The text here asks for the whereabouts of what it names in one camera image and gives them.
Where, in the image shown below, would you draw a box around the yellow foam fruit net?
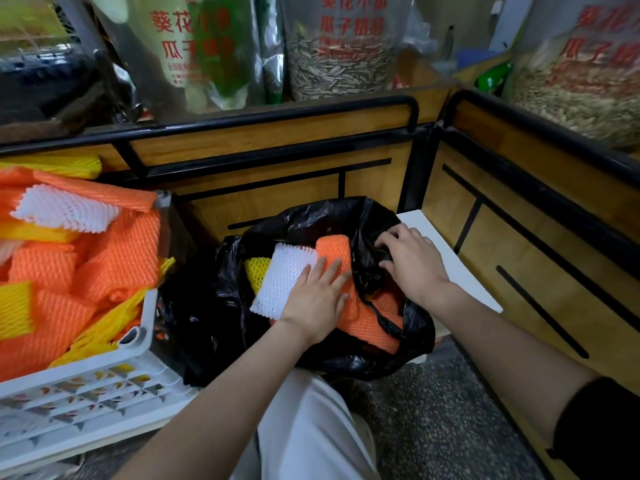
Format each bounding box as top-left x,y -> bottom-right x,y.
244,257 -> 272,295

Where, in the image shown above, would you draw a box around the person's right hand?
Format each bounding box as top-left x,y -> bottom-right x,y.
375,224 -> 453,315

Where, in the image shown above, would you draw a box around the white plastic crate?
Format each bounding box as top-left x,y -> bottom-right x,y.
0,290 -> 201,473

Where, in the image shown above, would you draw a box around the person's left forearm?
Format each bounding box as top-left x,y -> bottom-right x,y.
112,320 -> 321,480

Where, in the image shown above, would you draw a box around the orange foam fruit net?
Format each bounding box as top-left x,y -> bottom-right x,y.
270,235 -> 405,355

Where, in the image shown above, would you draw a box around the black sleeve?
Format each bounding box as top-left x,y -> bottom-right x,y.
547,377 -> 640,480

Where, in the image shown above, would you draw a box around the blue container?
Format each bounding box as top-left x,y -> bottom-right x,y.
455,47 -> 501,70

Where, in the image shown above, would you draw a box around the small green packet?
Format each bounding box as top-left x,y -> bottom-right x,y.
475,62 -> 513,93

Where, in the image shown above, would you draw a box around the clear bag with green packet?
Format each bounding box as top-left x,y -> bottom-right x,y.
90,0 -> 266,115

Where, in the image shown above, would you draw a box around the person's left hand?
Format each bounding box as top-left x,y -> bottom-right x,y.
279,257 -> 352,345

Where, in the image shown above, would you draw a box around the pile of foam net sleeves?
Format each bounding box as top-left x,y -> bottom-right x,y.
0,155 -> 177,383

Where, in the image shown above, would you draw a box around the clear bag of striped seeds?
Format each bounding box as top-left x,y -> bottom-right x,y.
277,0 -> 413,101

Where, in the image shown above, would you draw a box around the person's right forearm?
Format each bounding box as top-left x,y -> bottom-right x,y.
427,282 -> 601,440

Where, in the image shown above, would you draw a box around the white trousers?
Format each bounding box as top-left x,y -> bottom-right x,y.
230,369 -> 381,480

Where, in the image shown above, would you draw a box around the silver foil packet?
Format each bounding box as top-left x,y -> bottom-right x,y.
255,0 -> 287,104

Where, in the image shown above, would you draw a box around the white foam fruit net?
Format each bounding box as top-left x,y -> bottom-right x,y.
249,242 -> 319,321

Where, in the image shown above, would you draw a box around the clear bag of pale seeds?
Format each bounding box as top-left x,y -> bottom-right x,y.
502,0 -> 640,150

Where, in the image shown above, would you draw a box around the black plastic bag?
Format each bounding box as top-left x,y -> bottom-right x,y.
157,196 -> 436,388

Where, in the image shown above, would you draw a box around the white flat board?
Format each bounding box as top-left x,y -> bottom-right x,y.
397,210 -> 503,365

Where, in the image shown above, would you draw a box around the wooden display stand black frame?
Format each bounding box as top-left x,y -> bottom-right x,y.
0,87 -> 640,480

